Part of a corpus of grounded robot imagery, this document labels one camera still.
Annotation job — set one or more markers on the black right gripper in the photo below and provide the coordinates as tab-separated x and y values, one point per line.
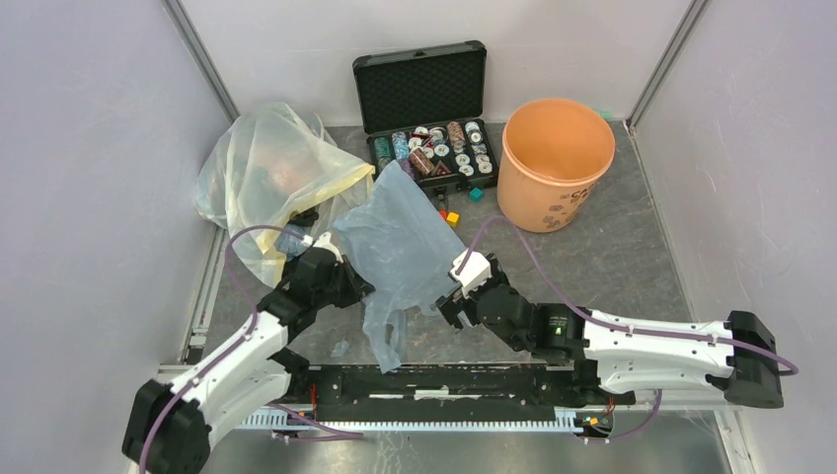
449	308

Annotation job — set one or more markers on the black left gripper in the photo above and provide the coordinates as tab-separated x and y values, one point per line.
357	286

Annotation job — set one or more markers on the light blue plastic bag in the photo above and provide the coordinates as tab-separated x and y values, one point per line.
398	242

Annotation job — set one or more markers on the orange plastic trash bin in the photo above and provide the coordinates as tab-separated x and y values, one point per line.
554	151

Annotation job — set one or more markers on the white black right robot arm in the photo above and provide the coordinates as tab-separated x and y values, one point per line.
619	355

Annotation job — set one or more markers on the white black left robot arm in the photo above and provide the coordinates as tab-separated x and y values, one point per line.
173	426

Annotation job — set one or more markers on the yellow small cube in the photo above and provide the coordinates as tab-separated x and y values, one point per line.
453	219

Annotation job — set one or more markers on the teal small cube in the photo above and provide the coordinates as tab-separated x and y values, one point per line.
475	195

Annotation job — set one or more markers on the yellow translucent plastic bag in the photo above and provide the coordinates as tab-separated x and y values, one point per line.
277	171

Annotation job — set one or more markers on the black poker chip case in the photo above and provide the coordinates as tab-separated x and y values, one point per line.
422	108

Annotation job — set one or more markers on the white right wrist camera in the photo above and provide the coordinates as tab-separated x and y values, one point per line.
470	270

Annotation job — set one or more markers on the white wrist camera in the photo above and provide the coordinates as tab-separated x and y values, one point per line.
470	270
327	241

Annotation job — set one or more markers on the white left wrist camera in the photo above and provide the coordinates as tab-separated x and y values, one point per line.
327	241

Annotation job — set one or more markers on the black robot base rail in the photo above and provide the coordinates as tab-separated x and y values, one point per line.
482	392

